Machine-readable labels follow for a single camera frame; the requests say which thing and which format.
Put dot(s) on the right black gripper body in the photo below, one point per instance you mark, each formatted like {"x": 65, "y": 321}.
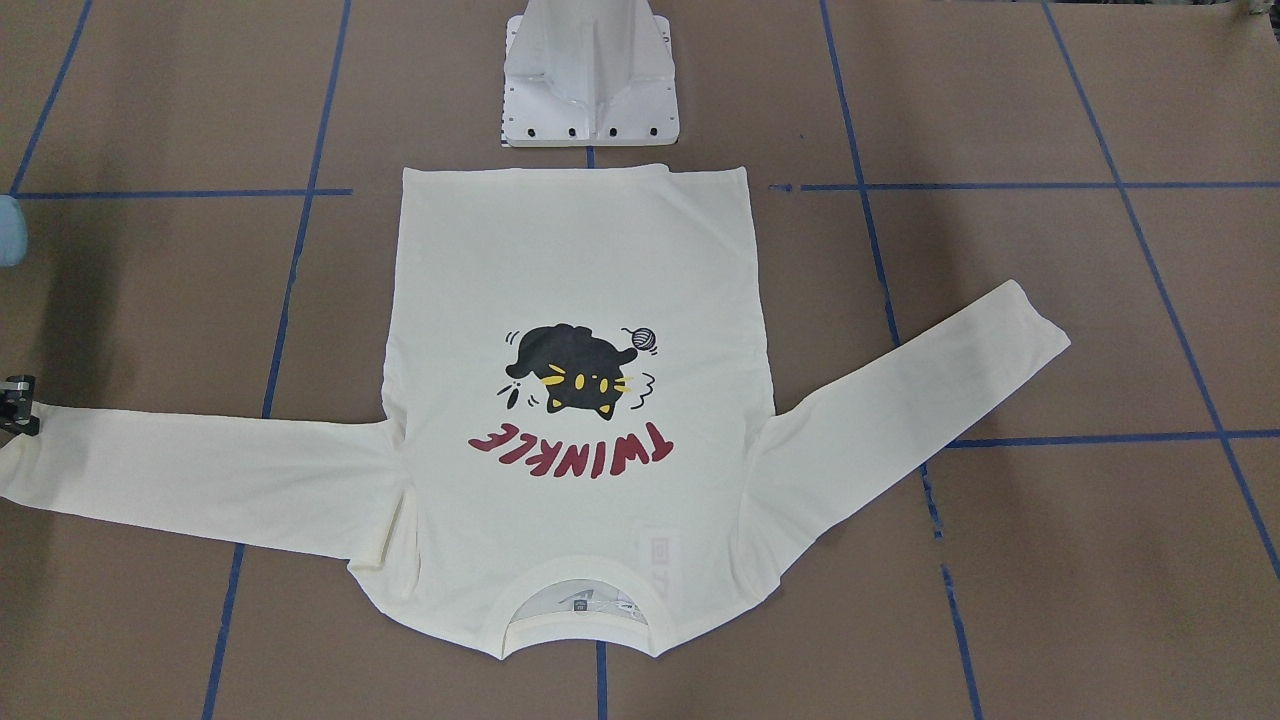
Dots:
{"x": 17, "y": 405}

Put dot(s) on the cream long-sleeve cat shirt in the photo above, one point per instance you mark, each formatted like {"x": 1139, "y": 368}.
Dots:
{"x": 580, "y": 439}

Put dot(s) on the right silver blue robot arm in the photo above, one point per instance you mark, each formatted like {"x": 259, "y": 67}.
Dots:
{"x": 14, "y": 235}

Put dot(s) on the white camera pedestal column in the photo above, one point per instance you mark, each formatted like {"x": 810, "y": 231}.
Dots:
{"x": 589, "y": 73}

